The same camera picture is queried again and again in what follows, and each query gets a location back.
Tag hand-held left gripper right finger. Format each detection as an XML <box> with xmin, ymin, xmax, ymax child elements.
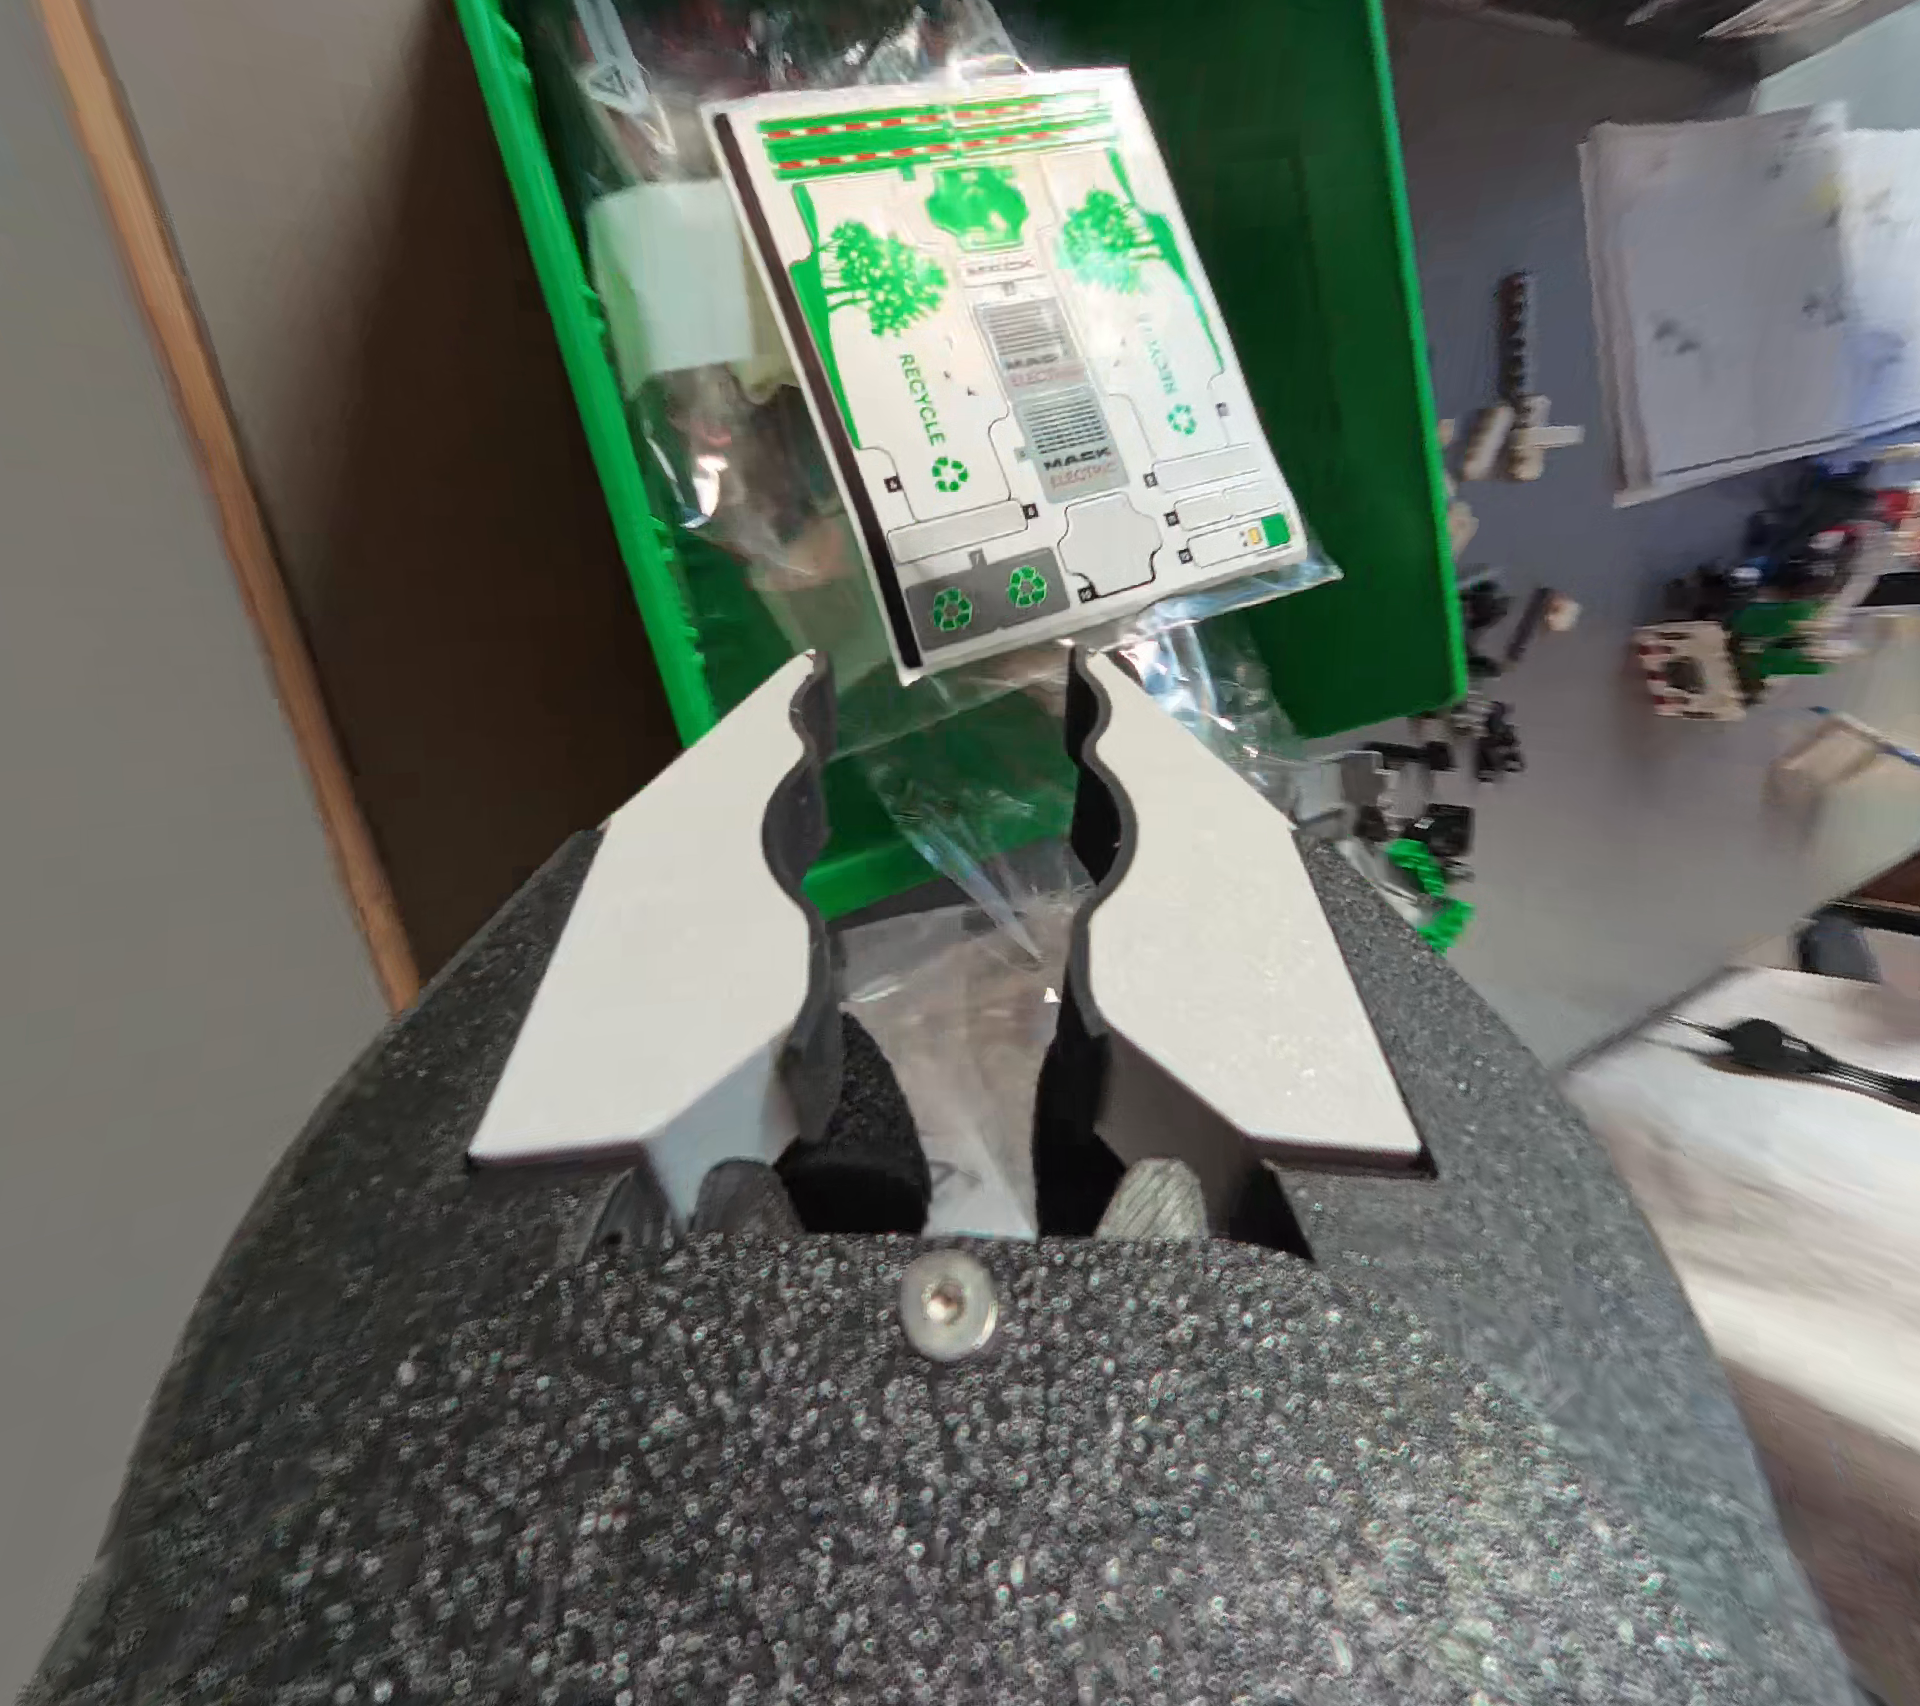
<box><xmin>1042</xmin><ymin>649</ymin><xmax>1431</xmax><ymax>1231</ymax></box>

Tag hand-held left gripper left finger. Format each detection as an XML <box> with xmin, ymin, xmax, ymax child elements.
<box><xmin>469</xmin><ymin>649</ymin><xmax>850</xmax><ymax>1216</ymax></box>

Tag green and white sticker sheet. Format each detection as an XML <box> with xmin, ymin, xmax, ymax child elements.
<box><xmin>704</xmin><ymin>62</ymin><xmax>1303</xmax><ymax>687</ymax></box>

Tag green plastic bin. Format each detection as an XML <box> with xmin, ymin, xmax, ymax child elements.
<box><xmin>386</xmin><ymin>0</ymin><xmax>1470</xmax><ymax>932</ymax></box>

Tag pile of loose lego pieces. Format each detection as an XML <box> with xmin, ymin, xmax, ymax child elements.
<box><xmin>1304</xmin><ymin>266</ymin><xmax>1920</xmax><ymax>962</ymax></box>

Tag clear plastic bag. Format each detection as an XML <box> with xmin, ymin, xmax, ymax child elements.
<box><xmin>547</xmin><ymin>0</ymin><xmax>1052</xmax><ymax>644</ymax></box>
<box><xmin>833</xmin><ymin>601</ymin><xmax>1348</xmax><ymax>1033</ymax></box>

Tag white instruction booklet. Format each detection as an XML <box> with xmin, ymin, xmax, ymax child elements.
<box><xmin>1579</xmin><ymin>98</ymin><xmax>1920</xmax><ymax>511</ymax></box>

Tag black cable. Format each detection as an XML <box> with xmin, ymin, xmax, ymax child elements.
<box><xmin>1663</xmin><ymin>1007</ymin><xmax>1920</xmax><ymax>1118</ymax></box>

